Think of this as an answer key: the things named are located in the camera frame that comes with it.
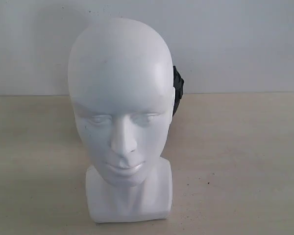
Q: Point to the black helmet with tinted visor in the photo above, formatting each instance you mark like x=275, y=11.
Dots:
x=178, y=83

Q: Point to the white mannequin head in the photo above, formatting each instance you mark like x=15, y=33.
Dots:
x=120, y=79

